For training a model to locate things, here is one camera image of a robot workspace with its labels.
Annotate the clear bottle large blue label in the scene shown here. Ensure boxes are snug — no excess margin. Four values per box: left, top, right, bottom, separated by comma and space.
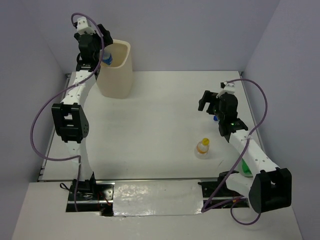
102, 50, 113, 66

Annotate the clear bottle yellow cap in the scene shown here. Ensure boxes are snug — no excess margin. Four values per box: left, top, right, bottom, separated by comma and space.
194, 137, 210, 159

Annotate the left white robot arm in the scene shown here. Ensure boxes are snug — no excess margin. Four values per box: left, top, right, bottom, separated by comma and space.
51, 17, 113, 200

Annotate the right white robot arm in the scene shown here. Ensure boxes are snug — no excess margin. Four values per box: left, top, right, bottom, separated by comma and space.
198, 90, 292, 214

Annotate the beige plastic bin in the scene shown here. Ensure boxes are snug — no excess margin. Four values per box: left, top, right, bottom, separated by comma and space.
96, 39, 134, 99

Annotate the green plastic bottle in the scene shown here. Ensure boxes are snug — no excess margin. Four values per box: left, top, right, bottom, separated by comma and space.
240, 159, 252, 177

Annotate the silver reflective sheet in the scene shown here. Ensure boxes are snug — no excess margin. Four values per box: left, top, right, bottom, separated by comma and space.
113, 179, 204, 217

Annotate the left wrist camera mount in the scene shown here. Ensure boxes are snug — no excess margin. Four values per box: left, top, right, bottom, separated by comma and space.
76, 16, 96, 35

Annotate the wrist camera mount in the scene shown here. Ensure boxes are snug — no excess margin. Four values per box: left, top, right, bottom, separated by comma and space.
216, 81, 236, 98
76, 16, 96, 35

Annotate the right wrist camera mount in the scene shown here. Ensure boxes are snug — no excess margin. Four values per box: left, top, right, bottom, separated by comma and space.
216, 81, 236, 98

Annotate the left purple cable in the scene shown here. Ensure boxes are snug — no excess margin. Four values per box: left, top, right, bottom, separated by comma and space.
30, 12, 106, 213

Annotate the purple cable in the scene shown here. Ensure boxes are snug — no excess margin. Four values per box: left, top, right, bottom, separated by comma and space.
201, 78, 269, 226
30, 12, 106, 213

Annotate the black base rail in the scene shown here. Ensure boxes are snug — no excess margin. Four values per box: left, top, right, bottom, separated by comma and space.
65, 176, 250, 217

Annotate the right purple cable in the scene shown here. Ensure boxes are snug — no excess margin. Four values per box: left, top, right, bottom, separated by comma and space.
201, 78, 269, 226

